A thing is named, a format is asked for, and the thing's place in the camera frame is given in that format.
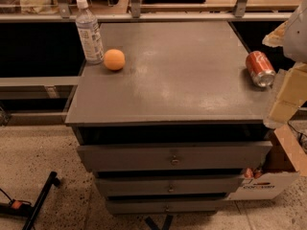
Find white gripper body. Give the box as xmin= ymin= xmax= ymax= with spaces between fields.
xmin=283 ymin=0 xmax=307 ymax=63

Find grey metal railing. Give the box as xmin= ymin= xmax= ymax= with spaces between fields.
xmin=0 ymin=0 xmax=305 ymax=23

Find white cardboard box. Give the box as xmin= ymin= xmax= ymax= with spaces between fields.
xmin=228 ymin=125 xmax=307 ymax=200

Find grey drawer cabinet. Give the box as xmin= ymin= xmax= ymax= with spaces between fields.
xmin=66 ymin=22 xmax=269 ymax=202

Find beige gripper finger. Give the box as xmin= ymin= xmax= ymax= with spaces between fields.
xmin=263 ymin=64 xmax=307 ymax=129
xmin=262 ymin=21 xmax=288 ymax=48

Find middle grey drawer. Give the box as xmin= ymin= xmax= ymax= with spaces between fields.
xmin=95 ymin=175 xmax=243 ymax=197

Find red coke can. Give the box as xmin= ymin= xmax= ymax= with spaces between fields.
xmin=246 ymin=51 xmax=275 ymax=87

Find orange fruit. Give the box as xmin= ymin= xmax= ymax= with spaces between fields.
xmin=104 ymin=49 xmax=126 ymax=71

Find grey drawer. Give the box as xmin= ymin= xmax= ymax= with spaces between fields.
xmin=77 ymin=142 xmax=272 ymax=172
xmin=95 ymin=175 xmax=243 ymax=197
xmin=106 ymin=198 xmax=225 ymax=215

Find top grey drawer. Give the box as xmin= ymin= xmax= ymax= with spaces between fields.
xmin=77 ymin=142 xmax=272 ymax=172

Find black metal stand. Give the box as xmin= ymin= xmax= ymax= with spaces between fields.
xmin=0 ymin=171 xmax=61 ymax=230

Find clear plastic water bottle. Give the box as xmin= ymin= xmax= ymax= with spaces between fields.
xmin=76 ymin=0 xmax=104 ymax=64

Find bottom grey drawer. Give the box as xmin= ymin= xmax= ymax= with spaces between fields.
xmin=106 ymin=198 xmax=225 ymax=215

